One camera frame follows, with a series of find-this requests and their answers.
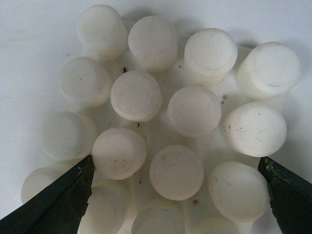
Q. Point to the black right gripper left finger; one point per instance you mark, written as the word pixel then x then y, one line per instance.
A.
pixel 57 209

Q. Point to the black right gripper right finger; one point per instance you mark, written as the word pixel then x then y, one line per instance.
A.
pixel 290 197

